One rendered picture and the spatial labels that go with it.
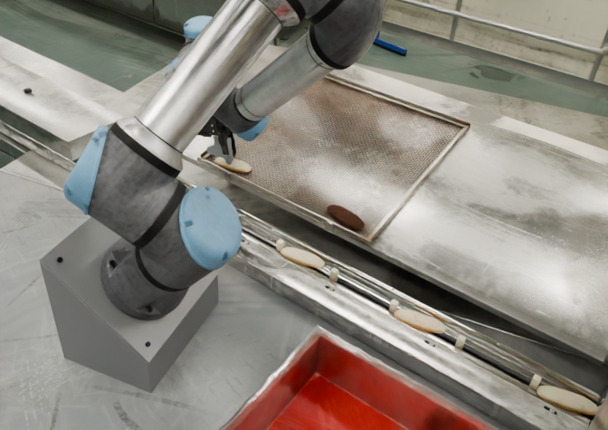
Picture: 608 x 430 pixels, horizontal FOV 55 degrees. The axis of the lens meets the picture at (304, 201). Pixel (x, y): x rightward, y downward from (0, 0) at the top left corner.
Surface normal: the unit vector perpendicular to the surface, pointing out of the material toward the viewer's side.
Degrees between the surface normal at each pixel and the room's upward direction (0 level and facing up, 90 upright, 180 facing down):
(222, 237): 48
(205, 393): 0
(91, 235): 40
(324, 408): 0
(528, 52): 90
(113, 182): 64
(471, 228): 10
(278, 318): 0
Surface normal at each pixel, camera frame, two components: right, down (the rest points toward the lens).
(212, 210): 0.74, -0.37
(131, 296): -0.12, 0.39
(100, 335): -0.36, 0.52
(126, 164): 0.06, 0.05
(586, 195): -0.04, -0.72
